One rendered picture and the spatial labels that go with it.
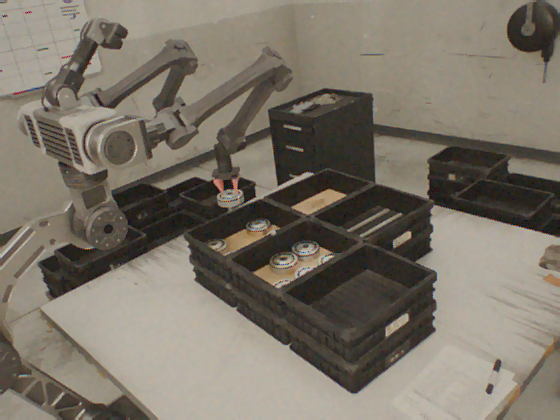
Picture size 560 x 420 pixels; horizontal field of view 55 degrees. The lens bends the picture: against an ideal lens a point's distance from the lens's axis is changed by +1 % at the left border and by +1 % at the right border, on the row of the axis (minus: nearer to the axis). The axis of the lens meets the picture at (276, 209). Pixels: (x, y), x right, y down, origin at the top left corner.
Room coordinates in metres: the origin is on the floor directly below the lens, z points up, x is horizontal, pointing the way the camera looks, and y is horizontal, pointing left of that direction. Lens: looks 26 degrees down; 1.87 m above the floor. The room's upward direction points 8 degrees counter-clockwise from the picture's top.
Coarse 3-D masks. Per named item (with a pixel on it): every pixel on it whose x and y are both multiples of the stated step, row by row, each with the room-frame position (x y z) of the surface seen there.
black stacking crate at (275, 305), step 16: (304, 224) 1.80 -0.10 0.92; (272, 240) 1.71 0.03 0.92; (288, 240) 1.75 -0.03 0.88; (320, 240) 1.76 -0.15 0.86; (336, 240) 1.69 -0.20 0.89; (352, 240) 1.62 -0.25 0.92; (240, 256) 1.62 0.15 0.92; (256, 256) 1.66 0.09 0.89; (240, 288) 1.56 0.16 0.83; (256, 288) 1.48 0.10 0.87; (272, 304) 1.41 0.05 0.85
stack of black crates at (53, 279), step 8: (40, 264) 2.77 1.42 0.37; (48, 264) 2.83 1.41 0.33; (56, 264) 2.85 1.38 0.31; (48, 272) 2.66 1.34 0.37; (56, 272) 2.83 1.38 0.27; (48, 280) 2.74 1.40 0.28; (56, 280) 2.58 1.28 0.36; (64, 280) 2.60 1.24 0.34; (48, 288) 2.76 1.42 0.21; (56, 288) 2.65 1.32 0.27; (64, 288) 2.60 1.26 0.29; (56, 296) 2.71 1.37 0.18
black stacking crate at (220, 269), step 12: (264, 204) 2.04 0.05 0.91; (228, 216) 1.95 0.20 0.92; (240, 216) 1.99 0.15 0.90; (252, 216) 2.02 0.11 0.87; (264, 216) 2.05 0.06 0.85; (276, 216) 1.98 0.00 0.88; (288, 216) 1.91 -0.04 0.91; (204, 228) 1.88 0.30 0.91; (216, 228) 1.92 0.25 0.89; (228, 228) 1.95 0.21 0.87; (240, 228) 1.98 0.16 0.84; (204, 240) 1.88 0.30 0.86; (192, 252) 1.82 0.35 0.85; (204, 252) 1.74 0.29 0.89; (204, 264) 1.74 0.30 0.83; (216, 264) 1.66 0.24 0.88; (228, 276) 1.62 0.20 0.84
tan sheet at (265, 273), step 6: (324, 252) 1.72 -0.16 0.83; (330, 252) 1.71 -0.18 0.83; (318, 258) 1.68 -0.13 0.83; (300, 264) 1.66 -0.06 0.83; (306, 264) 1.65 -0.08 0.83; (312, 264) 1.65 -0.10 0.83; (258, 270) 1.65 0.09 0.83; (264, 270) 1.65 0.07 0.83; (270, 270) 1.64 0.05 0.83; (264, 276) 1.61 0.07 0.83; (270, 276) 1.60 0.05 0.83; (276, 276) 1.60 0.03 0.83; (282, 276) 1.59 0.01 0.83; (288, 276) 1.59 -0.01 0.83; (270, 282) 1.57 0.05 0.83
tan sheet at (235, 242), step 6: (276, 228) 1.96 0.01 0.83; (234, 234) 1.96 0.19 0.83; (240, 234) 1.95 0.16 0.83; (246, 234) 1.94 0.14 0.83; (228, 240) 1.91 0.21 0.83; (234, 240) 1.91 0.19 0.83; (240, 240) 1.90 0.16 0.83; (246, 240) 1.89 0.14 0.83; (252, 240) 1.89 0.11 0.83; (228, 246) 1.86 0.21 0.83; (234, 246) 1.86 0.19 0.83; (240, 246) 1.85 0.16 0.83
